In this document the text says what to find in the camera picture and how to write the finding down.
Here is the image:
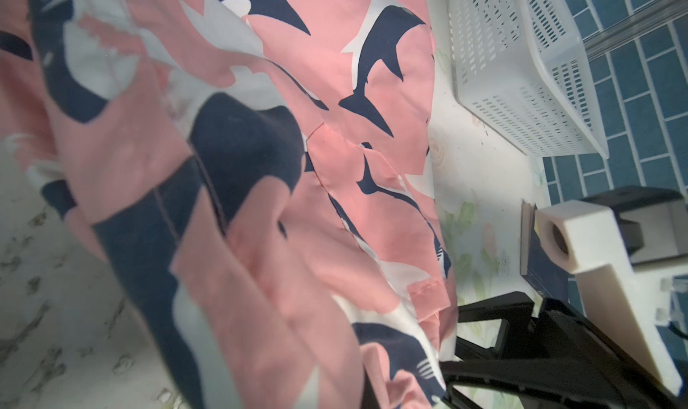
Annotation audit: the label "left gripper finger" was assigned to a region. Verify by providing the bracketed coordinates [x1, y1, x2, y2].
[360, 371, 380, 409]

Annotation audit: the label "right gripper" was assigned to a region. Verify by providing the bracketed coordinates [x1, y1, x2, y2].
[440, 185, 688, 409]

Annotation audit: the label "pink shark-print shorts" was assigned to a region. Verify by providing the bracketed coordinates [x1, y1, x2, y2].
[1, 0, 457, 408]

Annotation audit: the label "dark blue book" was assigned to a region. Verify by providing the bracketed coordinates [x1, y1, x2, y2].
[520, 201, 570, 301]

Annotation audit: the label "white plastic basket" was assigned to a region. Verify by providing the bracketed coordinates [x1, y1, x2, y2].
[449, 0, 608, 158]

